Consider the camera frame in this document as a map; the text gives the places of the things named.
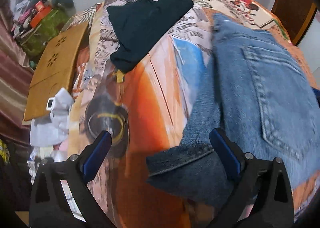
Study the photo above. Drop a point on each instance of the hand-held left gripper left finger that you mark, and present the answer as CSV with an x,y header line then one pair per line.
x,y
97,153

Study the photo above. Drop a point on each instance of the orange box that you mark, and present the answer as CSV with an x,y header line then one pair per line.
x,y
38,17

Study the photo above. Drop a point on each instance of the folded black garment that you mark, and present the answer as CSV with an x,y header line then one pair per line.
x,y
145,25

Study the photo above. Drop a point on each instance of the green fabric storage box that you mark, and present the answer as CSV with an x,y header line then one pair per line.
x,y
50,27

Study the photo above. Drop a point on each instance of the striped red curtain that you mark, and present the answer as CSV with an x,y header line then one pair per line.
x,y
12,80

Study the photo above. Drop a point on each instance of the wooden bed footboard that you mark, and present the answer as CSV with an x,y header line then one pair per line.
x,y
306,25

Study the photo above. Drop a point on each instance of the blue denim pants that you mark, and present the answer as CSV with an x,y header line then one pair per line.
x,y
262,80

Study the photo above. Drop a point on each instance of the wooden lap desk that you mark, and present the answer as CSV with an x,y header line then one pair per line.
x,y
55,67

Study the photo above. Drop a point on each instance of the pile of mixed clothes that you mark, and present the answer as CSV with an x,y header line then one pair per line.
x,y
21,15

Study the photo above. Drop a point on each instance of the printed blanket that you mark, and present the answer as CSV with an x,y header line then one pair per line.
x,y
155,93

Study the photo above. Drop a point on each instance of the grey curved pillow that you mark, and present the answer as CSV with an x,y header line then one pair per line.
x,y
65,1

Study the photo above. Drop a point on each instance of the white cloth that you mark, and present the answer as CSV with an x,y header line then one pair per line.
x,y
52,123

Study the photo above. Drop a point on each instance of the small red box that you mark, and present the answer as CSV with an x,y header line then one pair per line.
x,y
39,6

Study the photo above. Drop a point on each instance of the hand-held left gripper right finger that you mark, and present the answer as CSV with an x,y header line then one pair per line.
x,y
225,153

